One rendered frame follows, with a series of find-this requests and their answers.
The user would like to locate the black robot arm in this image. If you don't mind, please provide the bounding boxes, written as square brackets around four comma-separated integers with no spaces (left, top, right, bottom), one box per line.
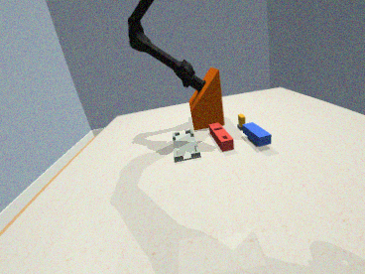
[128,0,206,93]

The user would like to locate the yellow rectangular block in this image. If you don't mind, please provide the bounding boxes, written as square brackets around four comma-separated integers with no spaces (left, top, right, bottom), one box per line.
[238,113,246,127]

